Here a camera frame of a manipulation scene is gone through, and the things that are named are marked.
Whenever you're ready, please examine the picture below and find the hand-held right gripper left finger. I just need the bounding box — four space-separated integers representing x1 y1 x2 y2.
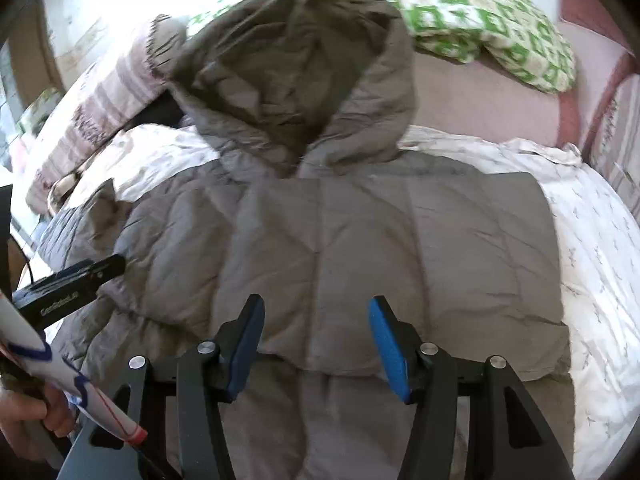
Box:
90 294 266 480

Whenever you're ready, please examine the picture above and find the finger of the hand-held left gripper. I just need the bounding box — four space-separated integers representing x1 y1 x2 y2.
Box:
11 254 127 332

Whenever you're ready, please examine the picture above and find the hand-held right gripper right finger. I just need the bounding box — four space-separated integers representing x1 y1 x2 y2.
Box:
368 296 576 480

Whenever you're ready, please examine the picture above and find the grey hooded puffer jacket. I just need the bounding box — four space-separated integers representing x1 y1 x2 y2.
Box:
37 0 576 480

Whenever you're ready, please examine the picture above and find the person's left hand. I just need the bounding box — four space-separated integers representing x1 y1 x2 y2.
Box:
0 385 77 462

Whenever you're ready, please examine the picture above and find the green patterned box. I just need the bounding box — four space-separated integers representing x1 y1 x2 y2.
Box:
20 87 63 136

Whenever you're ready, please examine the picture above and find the small striped floral pillow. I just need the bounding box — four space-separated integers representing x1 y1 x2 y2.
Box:
25 15 188 211

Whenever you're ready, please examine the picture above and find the white patterned quilt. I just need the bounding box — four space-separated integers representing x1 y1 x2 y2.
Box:
75 122 640 461

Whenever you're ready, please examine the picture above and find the wooden door with glass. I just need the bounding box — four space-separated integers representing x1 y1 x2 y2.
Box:
0 0 68 111

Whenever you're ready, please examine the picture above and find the pink upholstered bed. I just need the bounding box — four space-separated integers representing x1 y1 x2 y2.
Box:
400 0 640 171

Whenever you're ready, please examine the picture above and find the large striped floral cushion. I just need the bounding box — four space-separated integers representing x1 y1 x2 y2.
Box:
585 75 640 211

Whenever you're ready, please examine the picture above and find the green white checkered pillow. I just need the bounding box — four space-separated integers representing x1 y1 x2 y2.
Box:
187 0 577 93

